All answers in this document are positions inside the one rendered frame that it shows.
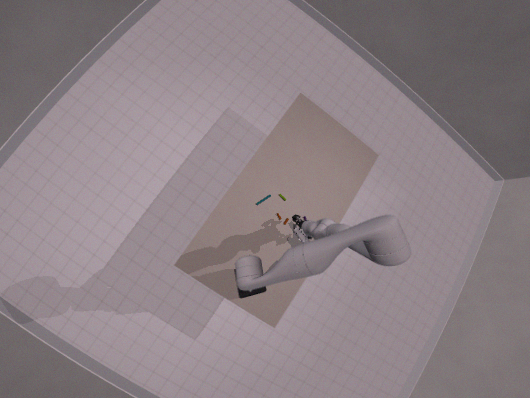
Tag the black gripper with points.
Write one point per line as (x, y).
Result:
(294, 218)

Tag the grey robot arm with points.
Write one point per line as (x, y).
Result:
(383, 237)

